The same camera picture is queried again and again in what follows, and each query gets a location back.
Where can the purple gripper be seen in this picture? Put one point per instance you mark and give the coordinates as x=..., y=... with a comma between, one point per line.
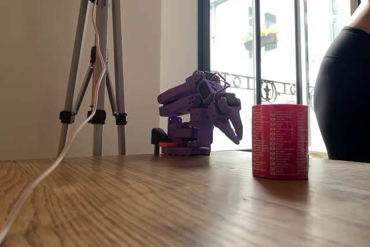
x=225, y=113

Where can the purple robot arm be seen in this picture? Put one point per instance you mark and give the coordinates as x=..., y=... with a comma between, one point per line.
x=185, y=96

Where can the red printed cup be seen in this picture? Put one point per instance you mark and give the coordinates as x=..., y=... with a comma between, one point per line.
x=279, y=143

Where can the black balcony railing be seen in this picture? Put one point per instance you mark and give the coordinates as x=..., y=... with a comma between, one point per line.
x=267, y=89

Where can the black orange table clamp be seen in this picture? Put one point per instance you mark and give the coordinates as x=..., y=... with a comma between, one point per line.
x=159, y=138

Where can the window flower box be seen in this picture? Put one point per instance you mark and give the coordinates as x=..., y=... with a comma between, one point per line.
x=267, y=38

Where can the person in black clothes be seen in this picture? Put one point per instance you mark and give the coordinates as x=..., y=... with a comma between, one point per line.
x=344, y=99

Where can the dark window frame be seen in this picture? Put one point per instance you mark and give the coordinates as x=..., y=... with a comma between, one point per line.
x=203, y=27

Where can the silver camera tripod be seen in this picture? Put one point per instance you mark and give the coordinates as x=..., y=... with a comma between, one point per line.
x=101, y=56

